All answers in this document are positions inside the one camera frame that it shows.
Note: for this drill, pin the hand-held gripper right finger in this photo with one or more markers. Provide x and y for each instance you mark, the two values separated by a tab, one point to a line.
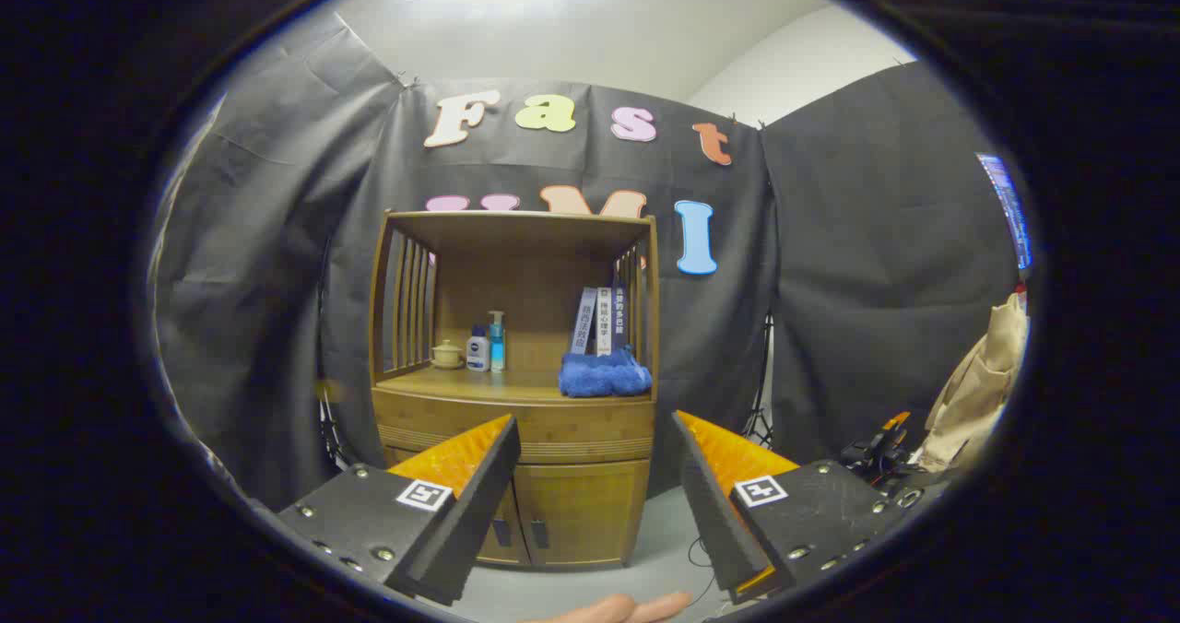
714	522

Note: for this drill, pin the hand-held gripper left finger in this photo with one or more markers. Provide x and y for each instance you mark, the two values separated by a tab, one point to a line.
470	522

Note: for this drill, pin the wooden drawer with black knob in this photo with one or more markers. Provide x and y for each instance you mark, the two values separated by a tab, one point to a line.
590	425

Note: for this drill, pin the wooden cabinet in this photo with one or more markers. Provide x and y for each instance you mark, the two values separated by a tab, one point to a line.
516	273

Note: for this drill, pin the black light stand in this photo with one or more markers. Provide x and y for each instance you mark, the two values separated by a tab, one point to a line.
334	429
761	393

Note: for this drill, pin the cream lidded teacup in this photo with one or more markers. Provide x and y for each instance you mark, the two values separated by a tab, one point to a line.
447	356

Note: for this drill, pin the white bottle with blue cap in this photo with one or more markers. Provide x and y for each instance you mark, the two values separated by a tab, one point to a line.
477	354

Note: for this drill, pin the black and orange clamp tool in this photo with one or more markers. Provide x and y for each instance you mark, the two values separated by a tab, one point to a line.
876	452

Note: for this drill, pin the blue pump bottle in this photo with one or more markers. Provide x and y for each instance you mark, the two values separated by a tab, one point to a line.
497	346

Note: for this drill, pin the blue towel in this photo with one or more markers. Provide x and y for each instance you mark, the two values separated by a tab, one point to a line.
599	376

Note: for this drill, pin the dark blue book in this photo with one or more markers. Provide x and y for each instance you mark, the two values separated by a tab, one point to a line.
620	314

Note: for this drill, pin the white book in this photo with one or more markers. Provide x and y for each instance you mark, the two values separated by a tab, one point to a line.
604	321

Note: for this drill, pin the grey book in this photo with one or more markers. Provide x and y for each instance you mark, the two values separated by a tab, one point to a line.
584	319

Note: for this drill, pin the beige paper bag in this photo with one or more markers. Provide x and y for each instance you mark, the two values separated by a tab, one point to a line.
977	393

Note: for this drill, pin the black backdrop cloth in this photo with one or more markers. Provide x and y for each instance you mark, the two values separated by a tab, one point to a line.
277	236

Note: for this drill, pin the blue lit screen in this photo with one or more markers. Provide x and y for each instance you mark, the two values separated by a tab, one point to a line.
1009	208

